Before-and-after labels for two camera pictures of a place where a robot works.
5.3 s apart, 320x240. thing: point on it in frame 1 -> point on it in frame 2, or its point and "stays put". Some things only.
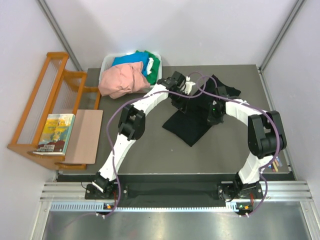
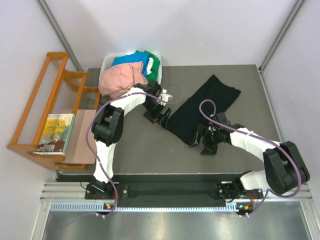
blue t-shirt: x=134 y=57 stays put
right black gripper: x=211 y=120 -> x=209 y=149
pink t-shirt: x=119 y=81 stays put
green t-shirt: x=152 y=78 stays put
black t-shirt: x=190 y=126 stays put
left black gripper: x=179 y=103 -> x=157 y=115
